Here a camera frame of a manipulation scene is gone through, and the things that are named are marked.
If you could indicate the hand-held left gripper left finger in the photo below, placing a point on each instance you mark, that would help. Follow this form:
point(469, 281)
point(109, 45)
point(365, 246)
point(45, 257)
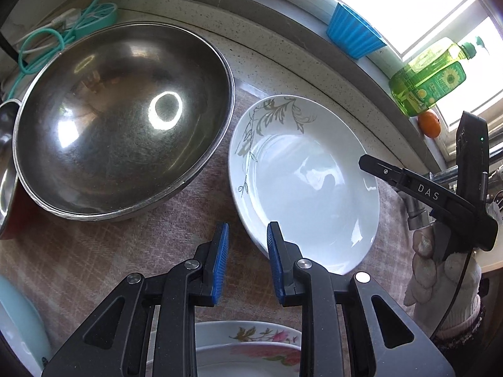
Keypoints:
point(220, 259)

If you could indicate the white window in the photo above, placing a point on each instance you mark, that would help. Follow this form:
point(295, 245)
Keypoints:
point(393, 8)

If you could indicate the large steel bowl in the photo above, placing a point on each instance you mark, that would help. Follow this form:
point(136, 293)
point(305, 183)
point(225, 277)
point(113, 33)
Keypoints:
point(118, 125)

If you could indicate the steel kitchen faucet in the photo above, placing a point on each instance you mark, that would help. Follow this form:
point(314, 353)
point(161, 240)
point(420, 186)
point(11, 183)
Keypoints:
point(416, 212)

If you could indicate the light blue bowl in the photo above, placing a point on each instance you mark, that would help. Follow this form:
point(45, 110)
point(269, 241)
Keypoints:
point(19, 322)

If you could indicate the white plate with leaf print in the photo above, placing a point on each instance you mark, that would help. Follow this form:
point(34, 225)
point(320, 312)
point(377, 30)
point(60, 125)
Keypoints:
point(306, 188)

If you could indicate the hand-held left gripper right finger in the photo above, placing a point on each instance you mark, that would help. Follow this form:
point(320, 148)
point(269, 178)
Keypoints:
point(275, 259)

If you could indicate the person's right hand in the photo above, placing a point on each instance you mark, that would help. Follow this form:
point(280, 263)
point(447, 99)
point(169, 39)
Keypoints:
point(422, 279)

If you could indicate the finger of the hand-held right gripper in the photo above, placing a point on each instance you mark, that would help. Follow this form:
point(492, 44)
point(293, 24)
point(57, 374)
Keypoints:
point(383, 169)

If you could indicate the orange fruit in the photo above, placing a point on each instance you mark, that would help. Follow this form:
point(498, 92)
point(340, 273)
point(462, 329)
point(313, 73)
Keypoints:
point(429, 124)

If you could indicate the blue fluted cup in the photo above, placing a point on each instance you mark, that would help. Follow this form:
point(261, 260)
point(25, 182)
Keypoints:
point(349, 31)

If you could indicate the small dark metal bowl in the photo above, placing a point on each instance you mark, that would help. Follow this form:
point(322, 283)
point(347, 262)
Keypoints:
point(6, 188)

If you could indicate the white plate with floral print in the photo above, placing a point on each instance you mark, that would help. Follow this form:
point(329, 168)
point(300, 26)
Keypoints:
point(243, 345)

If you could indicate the pink checked cloth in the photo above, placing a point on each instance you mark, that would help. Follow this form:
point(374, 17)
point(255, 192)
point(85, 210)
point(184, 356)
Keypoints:
point(118, 251)

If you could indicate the person's right forearm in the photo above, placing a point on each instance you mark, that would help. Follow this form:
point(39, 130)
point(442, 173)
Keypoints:
point(463, 324)

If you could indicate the green detergent bottle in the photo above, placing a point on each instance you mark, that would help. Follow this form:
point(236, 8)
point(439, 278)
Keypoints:
point(424, 82)

